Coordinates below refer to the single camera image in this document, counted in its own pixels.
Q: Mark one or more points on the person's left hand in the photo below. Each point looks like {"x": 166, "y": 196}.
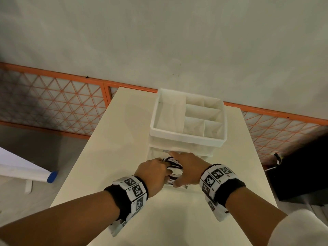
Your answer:
{"x": 151, "y": 174}

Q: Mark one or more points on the person's right hand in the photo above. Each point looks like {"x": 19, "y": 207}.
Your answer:
{"x": 192, "y": 167}

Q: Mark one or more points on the person's left fingers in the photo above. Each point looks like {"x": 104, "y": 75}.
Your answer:
{"x": 167, "y": 168}

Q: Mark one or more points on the person's right thumb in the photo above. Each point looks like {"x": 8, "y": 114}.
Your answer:
{"x": 180, "y": 181}

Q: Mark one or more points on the person's left forearm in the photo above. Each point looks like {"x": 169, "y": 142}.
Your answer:
{"x": 64, "y": 222}

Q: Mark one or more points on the person's right forearm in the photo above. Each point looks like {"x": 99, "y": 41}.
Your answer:
{"x": 252, "y": 217}

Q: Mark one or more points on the clear plastic drawer unit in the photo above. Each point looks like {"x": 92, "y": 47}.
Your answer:
{"x": 156, "y": 148}

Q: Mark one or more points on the right wristband with square markers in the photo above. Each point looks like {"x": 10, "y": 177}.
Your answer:
{"x": 216, "y": 180}

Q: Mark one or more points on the wristband with square markers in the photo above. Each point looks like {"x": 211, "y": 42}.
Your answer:
{"x": 133, "y": 193}
{"x": 216, "y": 180}

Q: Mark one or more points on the left wristband with square markers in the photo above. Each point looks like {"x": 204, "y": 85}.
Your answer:
{"x": 133, "y": 193}

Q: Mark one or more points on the white compartment organizer tray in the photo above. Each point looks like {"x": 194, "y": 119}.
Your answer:
{"x": 188, "y": 117}

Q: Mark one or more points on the black box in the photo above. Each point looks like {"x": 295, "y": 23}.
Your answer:
{"x": 302, "y": 174}

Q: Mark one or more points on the white sleeve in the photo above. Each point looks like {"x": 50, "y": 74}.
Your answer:
{"x": 302, "y": 230}

